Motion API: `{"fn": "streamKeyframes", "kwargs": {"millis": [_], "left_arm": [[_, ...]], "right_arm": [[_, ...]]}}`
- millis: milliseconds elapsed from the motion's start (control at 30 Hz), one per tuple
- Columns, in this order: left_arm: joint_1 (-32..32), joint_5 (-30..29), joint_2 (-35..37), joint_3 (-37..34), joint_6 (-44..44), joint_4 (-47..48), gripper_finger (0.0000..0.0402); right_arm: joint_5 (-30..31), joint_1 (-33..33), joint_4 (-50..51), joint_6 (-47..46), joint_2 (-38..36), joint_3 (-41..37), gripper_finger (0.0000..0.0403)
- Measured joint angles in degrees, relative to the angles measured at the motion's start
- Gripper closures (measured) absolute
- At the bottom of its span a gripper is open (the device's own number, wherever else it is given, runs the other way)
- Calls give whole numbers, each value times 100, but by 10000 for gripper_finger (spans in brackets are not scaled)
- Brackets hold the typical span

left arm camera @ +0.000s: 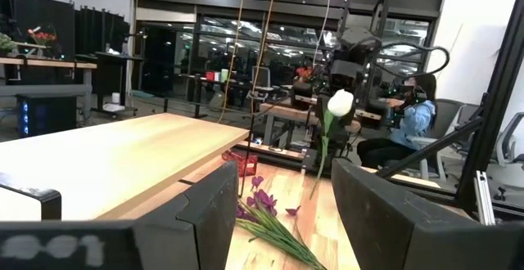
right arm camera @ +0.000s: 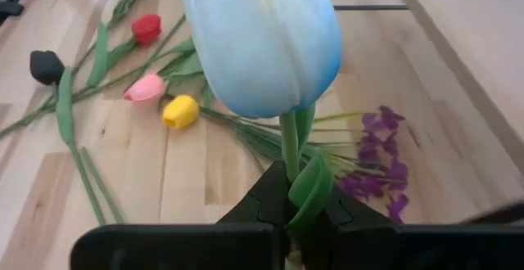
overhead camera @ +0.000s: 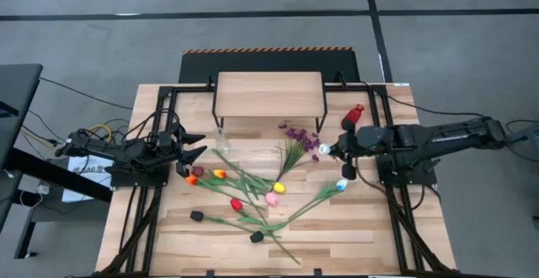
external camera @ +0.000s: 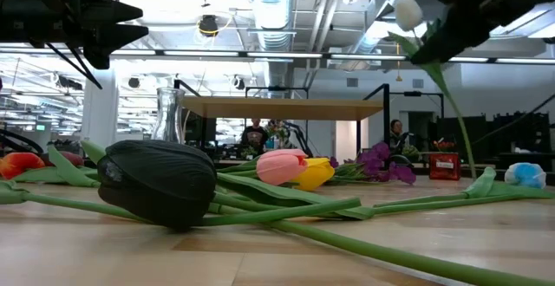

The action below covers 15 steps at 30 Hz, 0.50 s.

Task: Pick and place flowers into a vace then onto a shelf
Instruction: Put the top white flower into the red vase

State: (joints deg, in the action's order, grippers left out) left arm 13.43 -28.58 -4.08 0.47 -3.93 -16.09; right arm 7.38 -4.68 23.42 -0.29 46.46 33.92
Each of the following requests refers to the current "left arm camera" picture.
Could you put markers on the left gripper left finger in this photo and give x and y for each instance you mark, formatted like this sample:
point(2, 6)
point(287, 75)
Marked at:
point(204, 229)

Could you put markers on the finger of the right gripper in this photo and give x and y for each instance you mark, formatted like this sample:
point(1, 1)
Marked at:
point(348, 133)
point(320, 110)

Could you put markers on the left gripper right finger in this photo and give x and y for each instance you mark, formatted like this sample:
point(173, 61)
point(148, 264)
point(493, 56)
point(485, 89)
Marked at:
point(389, 237)

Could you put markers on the white tulip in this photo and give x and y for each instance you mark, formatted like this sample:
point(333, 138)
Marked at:
point(340, 102)

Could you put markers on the purple artificial flower bunch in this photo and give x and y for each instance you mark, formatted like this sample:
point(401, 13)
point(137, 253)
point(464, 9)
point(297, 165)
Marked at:
point(266, 221)

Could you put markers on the red glass vase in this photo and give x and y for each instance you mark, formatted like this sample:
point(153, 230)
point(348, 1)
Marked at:
point(241, 163)

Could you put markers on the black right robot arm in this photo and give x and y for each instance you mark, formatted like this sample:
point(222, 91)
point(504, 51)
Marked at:
point(356, 45)

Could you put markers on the red flowers in black pot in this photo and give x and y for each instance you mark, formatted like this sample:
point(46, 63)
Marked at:
point(304, 86)

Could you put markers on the wooden shelf with black legs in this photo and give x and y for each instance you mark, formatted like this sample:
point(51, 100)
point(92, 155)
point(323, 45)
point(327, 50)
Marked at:
point(123, 159)

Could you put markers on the wooden background table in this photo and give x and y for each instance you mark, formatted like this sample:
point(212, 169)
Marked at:
point(286, 112)
point(49, 62)

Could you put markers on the person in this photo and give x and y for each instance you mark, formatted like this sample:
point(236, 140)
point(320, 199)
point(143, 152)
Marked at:
point(413, 118)

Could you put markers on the grey office chair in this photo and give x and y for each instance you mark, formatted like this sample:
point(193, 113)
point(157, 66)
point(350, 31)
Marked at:
point(511, 139)
point(446, 118)

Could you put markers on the black standing desk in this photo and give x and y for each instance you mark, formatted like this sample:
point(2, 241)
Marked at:
point(116, 69)

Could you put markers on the black computer tower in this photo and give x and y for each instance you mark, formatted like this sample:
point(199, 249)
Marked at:
point(47, 114)

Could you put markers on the red flower bouquet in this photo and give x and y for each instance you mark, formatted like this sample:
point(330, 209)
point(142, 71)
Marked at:
point(41, 37)

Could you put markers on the silver frame bracket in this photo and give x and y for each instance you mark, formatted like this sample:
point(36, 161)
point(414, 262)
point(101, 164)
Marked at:
point(485, 196)

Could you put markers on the black aluminium table frame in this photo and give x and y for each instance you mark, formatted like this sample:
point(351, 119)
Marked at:
point(501, 82)

